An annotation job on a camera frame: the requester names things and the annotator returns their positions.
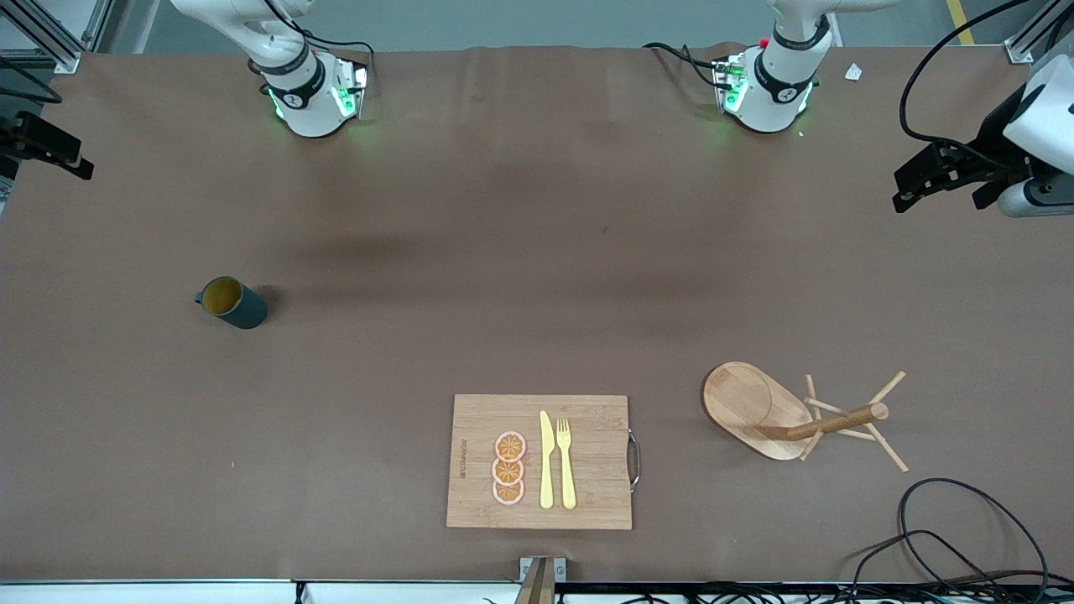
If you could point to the wooden cup rack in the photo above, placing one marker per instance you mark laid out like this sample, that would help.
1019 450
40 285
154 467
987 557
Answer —
738 398

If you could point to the wooden cutting board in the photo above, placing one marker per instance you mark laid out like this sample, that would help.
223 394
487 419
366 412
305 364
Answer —
587 461

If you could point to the yellow plastic fork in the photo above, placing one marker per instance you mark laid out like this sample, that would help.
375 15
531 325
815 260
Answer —
567 478

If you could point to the white table edge rail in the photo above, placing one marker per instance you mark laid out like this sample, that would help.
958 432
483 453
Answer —
168 594

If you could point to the toy orange slice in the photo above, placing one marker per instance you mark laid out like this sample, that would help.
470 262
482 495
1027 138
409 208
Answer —
509 446

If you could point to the yellow plastic knife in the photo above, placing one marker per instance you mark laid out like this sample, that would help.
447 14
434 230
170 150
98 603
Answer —
546 470

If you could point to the white paper scrap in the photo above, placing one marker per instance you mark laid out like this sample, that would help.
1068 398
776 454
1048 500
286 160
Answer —
853 72

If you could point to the brown camera pole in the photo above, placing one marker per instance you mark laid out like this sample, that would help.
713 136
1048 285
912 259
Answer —
537 587

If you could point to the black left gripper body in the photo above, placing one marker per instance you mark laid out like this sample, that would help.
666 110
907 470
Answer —
995 134

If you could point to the aluminium frame profile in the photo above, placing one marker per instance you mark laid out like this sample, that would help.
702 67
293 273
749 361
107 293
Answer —
1028 46
50 33

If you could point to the metal bracket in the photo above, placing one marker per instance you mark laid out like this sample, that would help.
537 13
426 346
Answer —
560 570

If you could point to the dark green ribbed cup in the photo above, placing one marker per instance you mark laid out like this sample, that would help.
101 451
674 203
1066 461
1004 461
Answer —
247 312

